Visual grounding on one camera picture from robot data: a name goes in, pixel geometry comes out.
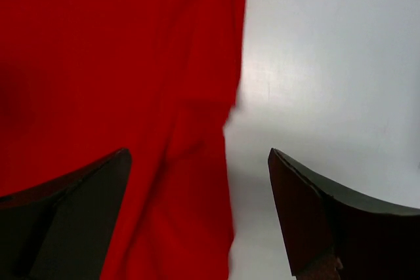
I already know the red t-shirt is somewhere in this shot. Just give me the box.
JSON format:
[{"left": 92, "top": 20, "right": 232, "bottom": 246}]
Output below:
[{"left": 1, "top": 0, "right": 245, "bottom": 279}]

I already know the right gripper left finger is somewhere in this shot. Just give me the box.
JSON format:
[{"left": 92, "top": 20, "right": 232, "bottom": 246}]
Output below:
[{"left": 1, "top": 149, "right": 132, "bottom": 280}]

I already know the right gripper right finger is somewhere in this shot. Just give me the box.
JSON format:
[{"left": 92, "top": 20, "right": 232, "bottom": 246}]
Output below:
[{"left": 268, "top": 149, "right": 419, "bottom": 279}]

